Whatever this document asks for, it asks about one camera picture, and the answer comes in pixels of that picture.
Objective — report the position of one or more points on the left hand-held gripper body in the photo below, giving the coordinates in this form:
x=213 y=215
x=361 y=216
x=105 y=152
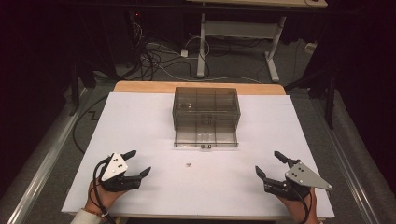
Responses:
x=114 y=167

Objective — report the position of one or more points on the white metal desk frame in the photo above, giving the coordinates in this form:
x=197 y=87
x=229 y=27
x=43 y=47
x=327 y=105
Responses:
x=239 y=29

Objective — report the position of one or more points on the transparent grey drawer box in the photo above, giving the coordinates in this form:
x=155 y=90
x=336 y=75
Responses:
x=206 y=116

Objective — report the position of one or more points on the white table sheet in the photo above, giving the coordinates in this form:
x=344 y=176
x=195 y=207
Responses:
x=199 y=183

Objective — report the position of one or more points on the black metal stand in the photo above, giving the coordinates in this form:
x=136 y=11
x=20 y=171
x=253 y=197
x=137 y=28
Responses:
x=74 y=84
x=328 y=93

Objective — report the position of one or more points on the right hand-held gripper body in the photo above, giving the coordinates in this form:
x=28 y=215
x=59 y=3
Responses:
x=303 y=176

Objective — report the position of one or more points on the person's right hand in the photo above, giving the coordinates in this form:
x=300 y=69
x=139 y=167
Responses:
x=295 y=207

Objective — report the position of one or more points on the silver metal floor rail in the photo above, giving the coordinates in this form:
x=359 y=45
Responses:
x=348 y=161
x=46 y=158

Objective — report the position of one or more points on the person's left hand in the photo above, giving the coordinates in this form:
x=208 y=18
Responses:
x=104 y=197

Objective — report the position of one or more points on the white power adapter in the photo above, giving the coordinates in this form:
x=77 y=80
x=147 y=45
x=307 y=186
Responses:
x=184 y=53

